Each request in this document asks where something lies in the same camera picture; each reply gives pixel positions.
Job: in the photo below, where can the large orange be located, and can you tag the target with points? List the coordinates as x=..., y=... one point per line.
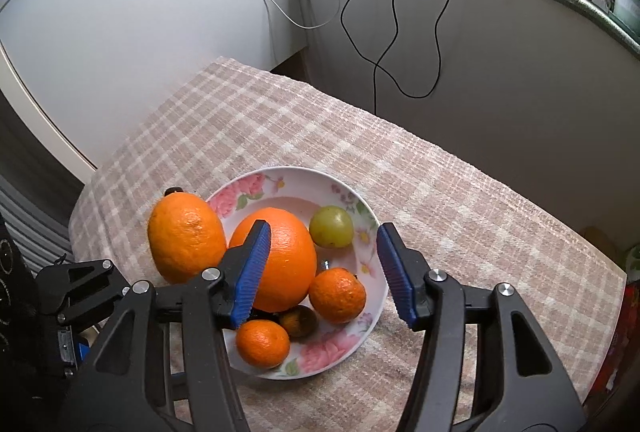
x=185, y=237
x=290, y=257

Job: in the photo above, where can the dark greenish mandarin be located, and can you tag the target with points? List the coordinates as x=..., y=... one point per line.
x=299, y=321

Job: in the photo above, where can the floral white plate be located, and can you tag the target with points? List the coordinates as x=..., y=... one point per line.
x=300, y=192

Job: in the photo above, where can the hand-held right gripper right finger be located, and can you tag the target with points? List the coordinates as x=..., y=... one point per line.
x=395, y=277

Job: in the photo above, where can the beige checked tablecloth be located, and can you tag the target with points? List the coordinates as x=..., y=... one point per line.
x=350, y=136

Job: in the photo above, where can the ribbed radiator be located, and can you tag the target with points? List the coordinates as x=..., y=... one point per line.
x=30, y=212

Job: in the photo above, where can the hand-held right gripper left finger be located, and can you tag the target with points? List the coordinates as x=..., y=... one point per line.
x=252, y=272

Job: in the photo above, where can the white cabinet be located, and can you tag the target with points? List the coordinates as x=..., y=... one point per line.
x=150, y=11

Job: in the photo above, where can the small mandarin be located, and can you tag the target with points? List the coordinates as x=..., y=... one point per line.
x=262, y=343
x=337, y=294

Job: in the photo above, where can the green round fruit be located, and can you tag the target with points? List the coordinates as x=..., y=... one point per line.
x=330, y=226

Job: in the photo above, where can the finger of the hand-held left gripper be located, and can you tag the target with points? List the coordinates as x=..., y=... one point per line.
x=173, y=190
x=75, y=287

